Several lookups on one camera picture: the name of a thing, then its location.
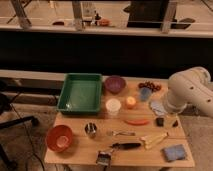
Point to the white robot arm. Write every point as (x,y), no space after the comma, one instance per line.
(189,86)

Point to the purple bowl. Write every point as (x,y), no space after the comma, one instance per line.
(115,84)

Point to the red bowl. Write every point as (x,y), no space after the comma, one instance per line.
(59,138)

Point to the blue folded towel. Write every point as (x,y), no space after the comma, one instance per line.
(175,152)

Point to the white plastic cup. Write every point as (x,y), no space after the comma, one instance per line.
(113,106)

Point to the green plastic tray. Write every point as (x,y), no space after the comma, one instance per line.
(81,94)

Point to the orange cup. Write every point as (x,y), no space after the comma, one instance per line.
(130,102)

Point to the blue cup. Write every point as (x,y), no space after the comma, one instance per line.
(145,93)

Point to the orange carrot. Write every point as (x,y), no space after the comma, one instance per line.
(137,122)

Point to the small metal cup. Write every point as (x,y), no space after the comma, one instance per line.
(91,130)

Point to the red grapes bunch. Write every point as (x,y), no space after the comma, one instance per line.
(152,86)

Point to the metal fork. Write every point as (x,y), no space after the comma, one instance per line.
(114,133)

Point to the black rectangular block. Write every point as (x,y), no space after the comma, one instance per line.
(160,121)

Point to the yellow banana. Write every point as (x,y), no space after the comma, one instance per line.
(150,141)

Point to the black office chair base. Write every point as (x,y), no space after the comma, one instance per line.
(5,105)

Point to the black handled brush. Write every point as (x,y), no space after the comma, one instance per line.
(104,157)

